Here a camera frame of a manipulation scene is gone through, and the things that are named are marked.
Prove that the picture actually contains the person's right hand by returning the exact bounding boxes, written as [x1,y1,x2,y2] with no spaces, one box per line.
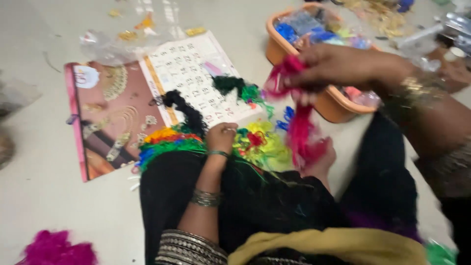
[283,43,417,106]

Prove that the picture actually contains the person's left hand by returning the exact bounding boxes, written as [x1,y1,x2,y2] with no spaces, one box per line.
[205,122,239,154]

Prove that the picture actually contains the pink thread bundle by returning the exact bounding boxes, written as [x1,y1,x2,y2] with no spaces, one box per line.
[263,55,332,173]

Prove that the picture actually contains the blue thread loops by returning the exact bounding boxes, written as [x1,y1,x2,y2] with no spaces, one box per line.
[274,106,296,132]

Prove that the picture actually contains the orange plastic basket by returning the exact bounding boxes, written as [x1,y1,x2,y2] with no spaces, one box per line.
[265,3,384,124]

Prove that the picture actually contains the black curly thread bundle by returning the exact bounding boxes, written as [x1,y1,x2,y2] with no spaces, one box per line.
[149,89,209,139]

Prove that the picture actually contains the dark green thread bundle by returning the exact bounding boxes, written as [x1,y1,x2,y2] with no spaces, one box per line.
[211,75,275,119]

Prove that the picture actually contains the yellow green thread heap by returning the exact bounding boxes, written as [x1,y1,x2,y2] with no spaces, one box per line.
[232,119,295,173]

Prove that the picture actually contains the rainbow coloured thread heap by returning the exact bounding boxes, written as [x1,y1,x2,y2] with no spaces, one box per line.
[135,125,207,174]

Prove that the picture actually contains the clear packets of coloured beads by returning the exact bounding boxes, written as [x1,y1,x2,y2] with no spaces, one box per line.
[273,7,381,107]

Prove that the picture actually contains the silver bangles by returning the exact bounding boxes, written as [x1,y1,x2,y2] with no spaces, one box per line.
[189,188,223,208]

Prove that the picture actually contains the person's black garment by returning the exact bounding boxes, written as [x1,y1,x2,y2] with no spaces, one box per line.
[139,110,422,265]

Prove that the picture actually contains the heap of gold trimmings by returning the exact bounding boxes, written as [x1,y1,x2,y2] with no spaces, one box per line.
[340,0,414,38]

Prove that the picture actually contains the gold bangles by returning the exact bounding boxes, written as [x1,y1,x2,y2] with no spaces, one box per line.
[382,75,447,124]

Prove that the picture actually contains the clear plastic bag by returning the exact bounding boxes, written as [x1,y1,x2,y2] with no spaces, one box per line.
[79,0,186,67]

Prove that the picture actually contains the heap of clear packets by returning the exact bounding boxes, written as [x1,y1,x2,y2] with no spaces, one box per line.
[395,0,471,93]

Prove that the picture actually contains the mustard yellow scarf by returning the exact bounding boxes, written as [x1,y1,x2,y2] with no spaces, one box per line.
[227,227,430,265]

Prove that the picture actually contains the magenta fluffy thread heap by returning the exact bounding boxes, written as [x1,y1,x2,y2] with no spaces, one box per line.
[16,230,98,265]

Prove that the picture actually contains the bright green thread tuft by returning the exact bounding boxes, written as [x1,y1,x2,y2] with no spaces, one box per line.
[424,239,459,265]

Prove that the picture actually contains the jewellery picture wall calendar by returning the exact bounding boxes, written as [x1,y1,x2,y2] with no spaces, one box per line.
[64,30,264,183]

